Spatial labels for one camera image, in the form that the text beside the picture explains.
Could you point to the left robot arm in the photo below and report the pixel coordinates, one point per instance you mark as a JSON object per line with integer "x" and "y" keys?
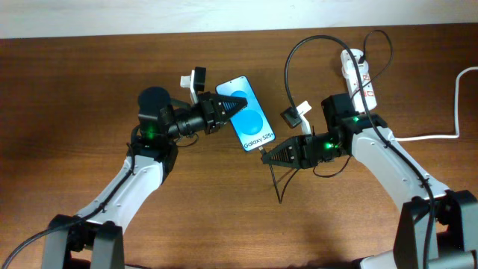
{"x": 94, "y": 237}

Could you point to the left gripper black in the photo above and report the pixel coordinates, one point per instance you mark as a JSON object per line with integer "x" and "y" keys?
{"x": 209, "y": 103}

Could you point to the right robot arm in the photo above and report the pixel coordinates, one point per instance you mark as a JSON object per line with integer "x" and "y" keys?
{"x": 438, "y": 226}

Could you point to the blue Galaxy smartphone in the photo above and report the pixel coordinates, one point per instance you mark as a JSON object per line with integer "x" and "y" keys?
{"x": 250, "y": 124}

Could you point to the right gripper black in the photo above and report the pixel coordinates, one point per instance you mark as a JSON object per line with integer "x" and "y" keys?
{"x": 301, "y": 149}

